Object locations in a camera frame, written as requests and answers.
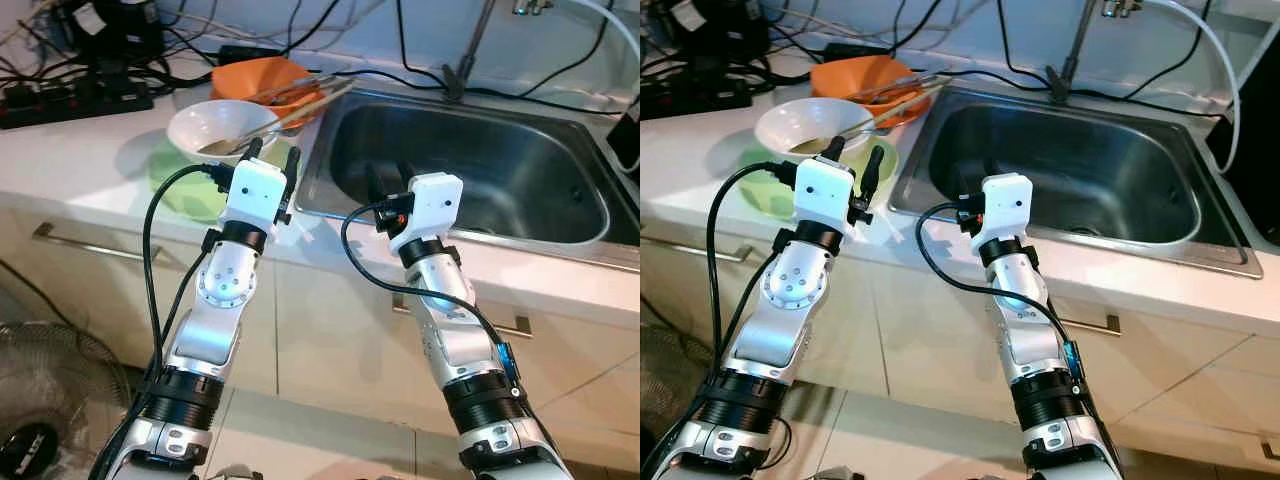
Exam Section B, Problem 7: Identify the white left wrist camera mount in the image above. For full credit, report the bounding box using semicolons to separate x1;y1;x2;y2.
795;157;859;233
222;160;291;236

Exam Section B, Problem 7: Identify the black countertop appliance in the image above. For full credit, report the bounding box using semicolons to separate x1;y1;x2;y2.
605;110;641;176
1205;50;1280;246

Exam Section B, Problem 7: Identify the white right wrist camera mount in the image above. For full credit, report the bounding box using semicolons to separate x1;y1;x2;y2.
388;172;464;253
968;173;1033;251

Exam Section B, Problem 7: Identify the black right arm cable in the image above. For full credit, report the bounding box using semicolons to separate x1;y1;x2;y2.
916;203;1091;401
342;205;526;401

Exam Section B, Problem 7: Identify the black counter cable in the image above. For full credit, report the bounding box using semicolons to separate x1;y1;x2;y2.
935;68;1221;121
325;68;626;116

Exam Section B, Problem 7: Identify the gold metal spoon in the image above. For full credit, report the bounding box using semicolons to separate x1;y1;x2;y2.
198;118;301;159
788;118;891;156

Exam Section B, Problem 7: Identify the black power adapter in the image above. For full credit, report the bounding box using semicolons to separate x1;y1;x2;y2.
818;42;886;63
218;45;286;66

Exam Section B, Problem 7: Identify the orange plastic bowl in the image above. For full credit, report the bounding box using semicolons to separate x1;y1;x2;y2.
810;55;926;126
210;57;326;126

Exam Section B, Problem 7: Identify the light green plate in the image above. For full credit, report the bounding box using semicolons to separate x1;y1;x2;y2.
738;135;901;221
148;135;301;223

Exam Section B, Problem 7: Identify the metal kitchen faucet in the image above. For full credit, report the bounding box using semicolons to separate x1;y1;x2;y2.
1045;0;1146;101
440;0;556;101

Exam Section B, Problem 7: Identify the white water hose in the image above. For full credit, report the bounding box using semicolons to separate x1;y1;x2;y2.
1150;0;1243;176
565;0;641;61

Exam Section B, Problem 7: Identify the white ceramic bowl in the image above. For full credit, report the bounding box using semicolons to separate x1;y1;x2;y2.
755;98;871;161
166;100;281;166

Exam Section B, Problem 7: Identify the grey floor fan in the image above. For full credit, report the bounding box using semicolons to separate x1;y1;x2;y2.
0;322;136;480
640;325;716;441

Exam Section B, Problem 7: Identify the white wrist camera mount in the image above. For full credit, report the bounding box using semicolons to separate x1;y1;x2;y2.
968;173;1033;251
795;157;859;233
388;172;464;253
222;160;291;236

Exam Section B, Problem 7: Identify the pale wooden chopstick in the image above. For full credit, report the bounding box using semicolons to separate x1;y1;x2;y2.
248;72;353;105
258;82;356;113
860;82;951;113
848;72;949;103

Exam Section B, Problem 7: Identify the black power strip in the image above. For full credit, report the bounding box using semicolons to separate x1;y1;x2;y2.
0;80;156;129
640;78;753;116

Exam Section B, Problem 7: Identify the black charger unit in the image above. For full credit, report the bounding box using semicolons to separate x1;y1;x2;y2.
50;0;166;71
655;0;771;66

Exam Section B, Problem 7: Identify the stainless steel sink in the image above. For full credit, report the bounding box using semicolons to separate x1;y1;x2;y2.
295;85;641;273
888;85;1263;279

